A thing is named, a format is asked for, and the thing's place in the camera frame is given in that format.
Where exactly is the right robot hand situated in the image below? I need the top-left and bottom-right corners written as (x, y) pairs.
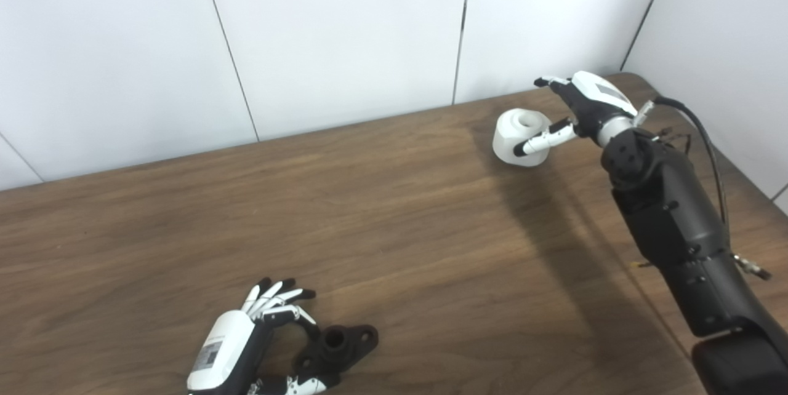
top-left (514, 71), bottom-right (638, 157)

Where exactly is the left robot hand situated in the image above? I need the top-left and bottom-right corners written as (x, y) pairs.
top-left (187, 277), bottom-right (341, 395)

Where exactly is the round white piece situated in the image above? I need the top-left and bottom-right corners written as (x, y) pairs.
top-left (492, 109), bottom-right (553, 167)

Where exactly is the black flanged holder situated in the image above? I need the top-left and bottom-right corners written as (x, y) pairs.
top-left (293, 324), bottom-right (379, 385)

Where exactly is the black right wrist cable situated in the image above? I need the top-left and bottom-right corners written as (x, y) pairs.
top-left (651, 96), bottom-right (731, 231)

